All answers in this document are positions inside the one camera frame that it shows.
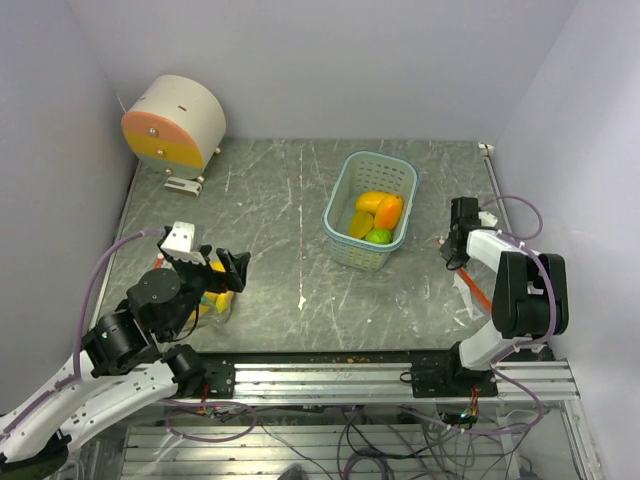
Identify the yellow toy starfruit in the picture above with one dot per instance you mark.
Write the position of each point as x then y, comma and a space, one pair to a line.
361, 224

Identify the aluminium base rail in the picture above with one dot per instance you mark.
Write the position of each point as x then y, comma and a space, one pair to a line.
298, 384

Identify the clear zip bag orange zipper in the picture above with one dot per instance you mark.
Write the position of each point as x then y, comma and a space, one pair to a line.
161, 262

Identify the yellow toy mango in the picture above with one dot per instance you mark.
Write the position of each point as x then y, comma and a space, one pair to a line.
369, 201

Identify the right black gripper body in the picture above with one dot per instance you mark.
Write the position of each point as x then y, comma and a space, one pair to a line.
451, 254

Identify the small white bracket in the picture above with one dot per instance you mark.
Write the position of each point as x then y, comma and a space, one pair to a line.
183, 186

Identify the orange toy mango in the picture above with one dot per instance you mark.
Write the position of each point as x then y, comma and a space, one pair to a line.
388, 212

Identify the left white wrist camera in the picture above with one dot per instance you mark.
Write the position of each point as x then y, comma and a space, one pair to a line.
182, 244

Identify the yellow toy banana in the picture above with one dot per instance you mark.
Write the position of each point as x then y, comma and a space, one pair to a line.
216, 303

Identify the light blue plastic basket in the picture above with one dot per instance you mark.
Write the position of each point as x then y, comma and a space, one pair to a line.
365, 171

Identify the green toy cabbage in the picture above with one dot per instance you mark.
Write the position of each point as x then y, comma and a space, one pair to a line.
379, 236

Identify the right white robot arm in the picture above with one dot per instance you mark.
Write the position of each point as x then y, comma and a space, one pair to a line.
529, 305

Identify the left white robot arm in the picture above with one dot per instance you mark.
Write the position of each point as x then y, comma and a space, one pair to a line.
129, 360

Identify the round cream drawer box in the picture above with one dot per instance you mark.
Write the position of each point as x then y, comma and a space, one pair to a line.
175, 127

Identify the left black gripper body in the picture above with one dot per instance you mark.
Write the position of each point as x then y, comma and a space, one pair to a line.
197, 278

